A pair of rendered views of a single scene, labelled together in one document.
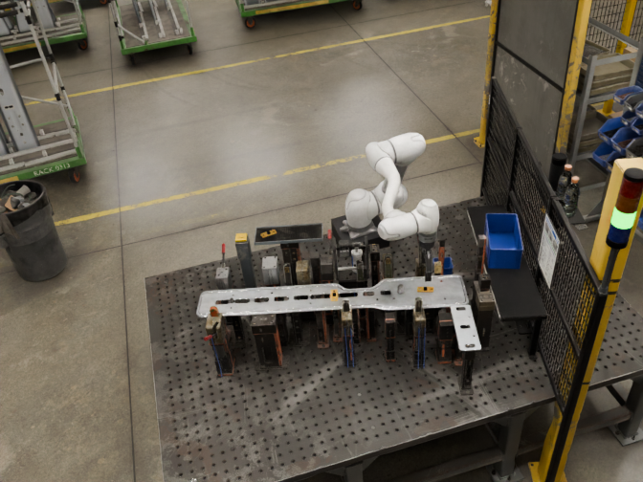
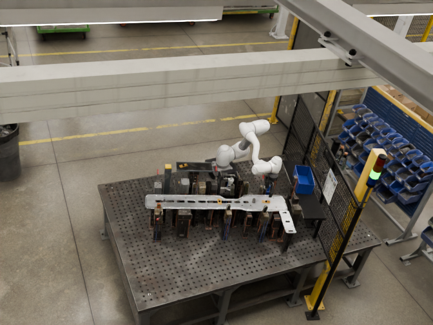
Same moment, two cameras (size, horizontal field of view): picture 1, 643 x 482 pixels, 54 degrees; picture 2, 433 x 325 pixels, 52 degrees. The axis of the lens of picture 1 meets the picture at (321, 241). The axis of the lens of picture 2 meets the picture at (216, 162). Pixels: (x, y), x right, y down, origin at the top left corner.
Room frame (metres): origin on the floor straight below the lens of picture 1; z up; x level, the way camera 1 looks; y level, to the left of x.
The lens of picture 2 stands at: (-0.75, 0.96, 3.91)
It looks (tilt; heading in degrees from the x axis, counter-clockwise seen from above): 37 degrees down; 344
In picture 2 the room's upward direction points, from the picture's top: 9 degrees clockwise
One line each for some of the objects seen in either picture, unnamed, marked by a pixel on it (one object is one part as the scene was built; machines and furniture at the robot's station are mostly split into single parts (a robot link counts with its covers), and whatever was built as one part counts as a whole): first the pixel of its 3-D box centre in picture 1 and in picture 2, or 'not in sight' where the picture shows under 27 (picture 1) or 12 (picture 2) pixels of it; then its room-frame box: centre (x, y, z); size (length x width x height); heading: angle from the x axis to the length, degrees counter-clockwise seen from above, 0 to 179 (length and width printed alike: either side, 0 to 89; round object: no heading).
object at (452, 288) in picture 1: (330, 296); (217, 202); (2.32, -0.02, 1.00); 1.38 x 0.22 x 0.02; 86
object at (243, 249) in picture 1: (248, 269); (166, 184); (2.69, 0.43, 0.92); 0.08 x 0.08 x 0.44; 86
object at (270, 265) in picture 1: (275, 290); (183, 196); (2.51, 0.28, 0.90); 0.13 x 0.10 x 0.41; 176
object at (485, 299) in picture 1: (482, 321); (292, 220); (2.15, -0.77, 0.88); 0.08 x 0.08 x 0.36; 86
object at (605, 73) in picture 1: (568, 102); (323, 106); (4.74, -2.20, 0.65); 1.00 x 0.50 x 1.30; 12
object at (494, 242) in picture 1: (502, 240); (303, 179); (2.51, -0.95, 1.09); 0.30 x 0.17 x 0.13; 169
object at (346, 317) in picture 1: (348, 337); (226, 224); (2.15, -0.09, 0.87); 0.12 x 0.09 x 0.35; 176
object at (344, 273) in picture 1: (352, 275); (225, 191); (2.52, -0.15, 0.94); 0.18 x 0.13 x 0.49; 86
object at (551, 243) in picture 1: (549, 251); (330, 186); (2.16, -1.05, 1.30); 0.23 x 0.02 x 0.31; 176
